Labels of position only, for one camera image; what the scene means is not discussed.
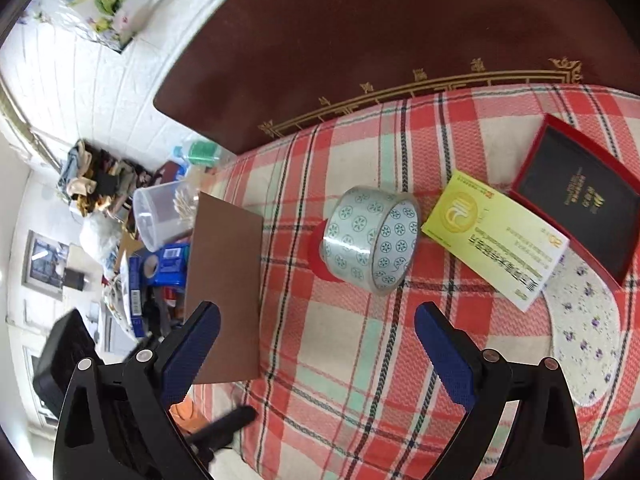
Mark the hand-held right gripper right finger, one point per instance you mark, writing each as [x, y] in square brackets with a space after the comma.
[445, 355]

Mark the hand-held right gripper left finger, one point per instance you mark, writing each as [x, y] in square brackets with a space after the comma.
[192, 350]

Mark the brown cardboard box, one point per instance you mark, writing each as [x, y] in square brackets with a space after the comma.
[225, 285]

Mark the clear patterned tape roll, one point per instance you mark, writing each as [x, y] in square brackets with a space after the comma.
[360, 220]

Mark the clear plastic container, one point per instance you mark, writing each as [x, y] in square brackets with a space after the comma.
[160, 215]

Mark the orange cloth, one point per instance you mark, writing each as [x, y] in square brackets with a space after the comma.
[184, 412]

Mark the blue and white flat box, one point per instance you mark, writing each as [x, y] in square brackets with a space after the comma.
[136, 295]

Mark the red plaid blanket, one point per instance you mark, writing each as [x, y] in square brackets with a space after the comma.
[350, 360]

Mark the black ribbed box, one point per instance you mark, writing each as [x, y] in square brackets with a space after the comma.
[65, 355]

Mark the yellow green paper card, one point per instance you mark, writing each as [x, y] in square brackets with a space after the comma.
[480, 230]

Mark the white floral insole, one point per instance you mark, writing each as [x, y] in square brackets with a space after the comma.
[585, 330]

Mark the white plastic bag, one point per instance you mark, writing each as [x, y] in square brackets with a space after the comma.
[100, 240]

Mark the red tape roll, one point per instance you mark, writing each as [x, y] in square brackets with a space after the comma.
[316, 255]

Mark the framed picture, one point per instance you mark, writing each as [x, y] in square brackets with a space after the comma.
[45, 262]

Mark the dark red box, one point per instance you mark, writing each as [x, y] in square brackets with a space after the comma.
[170, 171]

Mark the green plastic bottle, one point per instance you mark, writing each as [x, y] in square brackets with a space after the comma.
[202, 152]

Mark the pile of folded cloths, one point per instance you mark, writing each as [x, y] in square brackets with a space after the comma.
[95, 175]

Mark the red and black box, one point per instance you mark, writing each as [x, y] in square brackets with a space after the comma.
[575, 195]

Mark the dark brown headboard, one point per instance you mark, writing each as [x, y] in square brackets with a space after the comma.
[375, 25]

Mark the floral cloth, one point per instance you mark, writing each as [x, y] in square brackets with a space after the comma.
[110, 0]

